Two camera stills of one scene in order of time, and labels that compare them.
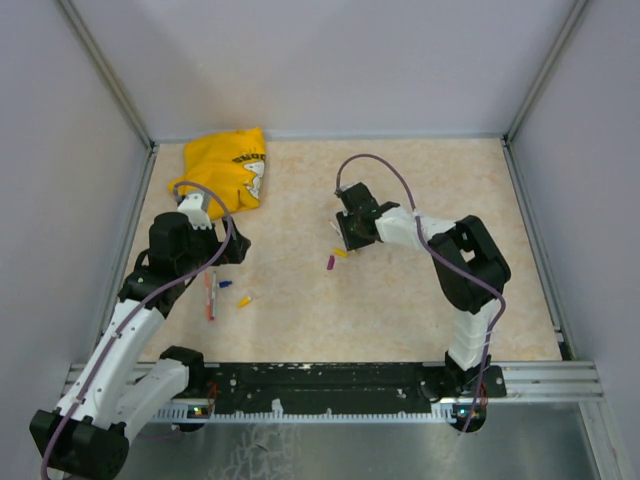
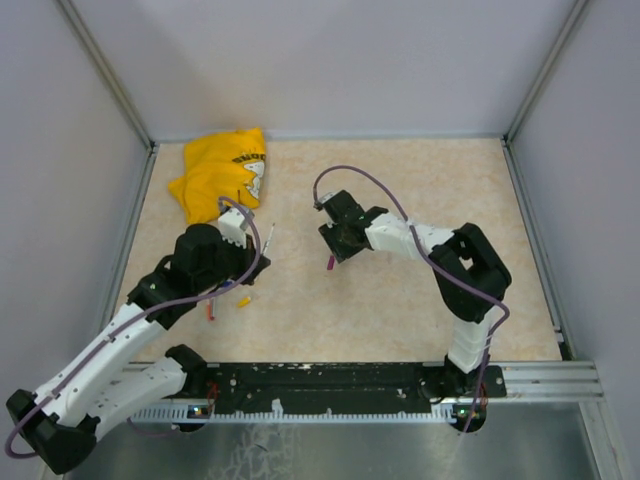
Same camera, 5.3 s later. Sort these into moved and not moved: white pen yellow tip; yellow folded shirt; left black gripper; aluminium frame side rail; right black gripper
Moved: white pen yellow tip; left black gripper; right black gripper
Not moved: aluminium frame side rail; yellow folded shirt
